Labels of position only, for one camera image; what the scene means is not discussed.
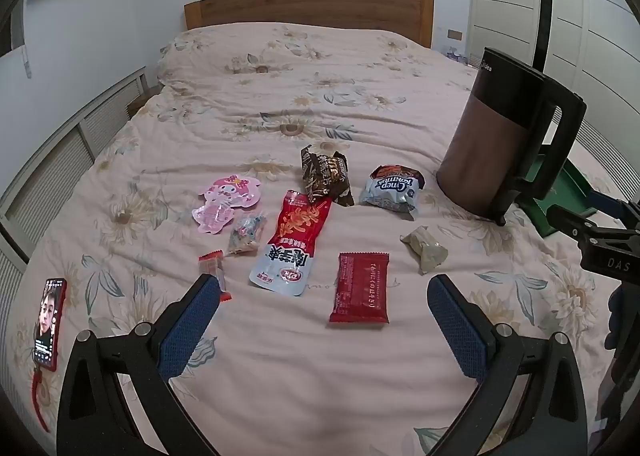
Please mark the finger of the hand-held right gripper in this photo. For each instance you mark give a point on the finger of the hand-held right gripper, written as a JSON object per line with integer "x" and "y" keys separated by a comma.
{"x": 570, "y": 218}
{"x": 612, "y": 208}

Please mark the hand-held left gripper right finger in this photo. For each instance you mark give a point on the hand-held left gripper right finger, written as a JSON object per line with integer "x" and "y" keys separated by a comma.
{"x": 457, "y": 331}

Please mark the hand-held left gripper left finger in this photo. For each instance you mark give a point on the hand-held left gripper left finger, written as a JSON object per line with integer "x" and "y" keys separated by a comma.
{"x": 190, "y": 331}

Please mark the green box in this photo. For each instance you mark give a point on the green box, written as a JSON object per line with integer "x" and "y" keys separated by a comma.
{"x": 575, "y": 186}

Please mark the grey-green snack packet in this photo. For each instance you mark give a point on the grey-green snack packet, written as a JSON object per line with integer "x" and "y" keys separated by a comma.
{"x": 427, "y": 251}

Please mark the dark red square snack packet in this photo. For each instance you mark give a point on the dark red square snack packet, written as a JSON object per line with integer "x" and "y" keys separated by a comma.
{"x": 360, "y": 288}

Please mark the pink cartoon snack packet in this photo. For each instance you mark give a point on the pink cartoon snack packet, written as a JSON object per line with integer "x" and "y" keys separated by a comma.
{"x": 225, "y": 196}

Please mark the long red snack packet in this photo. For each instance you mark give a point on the long red snack packet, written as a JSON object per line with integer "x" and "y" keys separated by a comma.
{"x": 295, "y": 231}

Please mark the brown foil snack packet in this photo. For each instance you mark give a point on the brown foil snack packet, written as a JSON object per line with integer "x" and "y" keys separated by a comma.
{"x": 325, "y": 173}

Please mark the white louvered panel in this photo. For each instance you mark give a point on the white louvered panel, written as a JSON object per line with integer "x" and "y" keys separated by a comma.
{"x": 60, "y": 160}
{"x": 610, "y": 150}

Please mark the small red candy packet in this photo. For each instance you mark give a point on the small red candy packet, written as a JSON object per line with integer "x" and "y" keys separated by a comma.
{"x": 212, "y": 266}

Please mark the clear candy packet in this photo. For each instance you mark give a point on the clear candy packet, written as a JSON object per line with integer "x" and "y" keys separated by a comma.
{"x": 245, "y": 236}

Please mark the brown and black kettle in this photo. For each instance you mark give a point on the brown and black kettle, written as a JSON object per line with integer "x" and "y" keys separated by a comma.
{"x": 480, "y": 145}

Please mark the smartphone in red case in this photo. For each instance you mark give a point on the smartphone in red case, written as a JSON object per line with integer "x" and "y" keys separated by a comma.
{"x": 49, "y": 321}

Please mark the white and blue snack packet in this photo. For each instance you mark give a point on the white and blue snack packet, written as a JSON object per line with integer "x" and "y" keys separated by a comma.
{"x": 390, "y": 193}

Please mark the small bedside items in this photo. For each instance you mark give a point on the small bedside items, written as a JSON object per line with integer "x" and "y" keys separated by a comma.
{"x": 462, "y": 57}

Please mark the white wardrobe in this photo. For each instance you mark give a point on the white wardrobe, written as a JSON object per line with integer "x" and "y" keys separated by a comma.
{"x": 505, "y": 10}

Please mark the floral beige blanket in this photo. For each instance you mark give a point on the floral beige blanket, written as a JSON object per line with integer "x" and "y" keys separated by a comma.
{"x": 300, "y": 85}

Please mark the wooden bed headboard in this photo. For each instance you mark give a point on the wooden bed headboard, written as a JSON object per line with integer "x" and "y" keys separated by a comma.
{"x": 300, "y": 10}

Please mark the wall switch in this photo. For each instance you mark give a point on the wall switch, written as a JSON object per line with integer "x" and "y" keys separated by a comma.
{"x": 454, "y": 34}

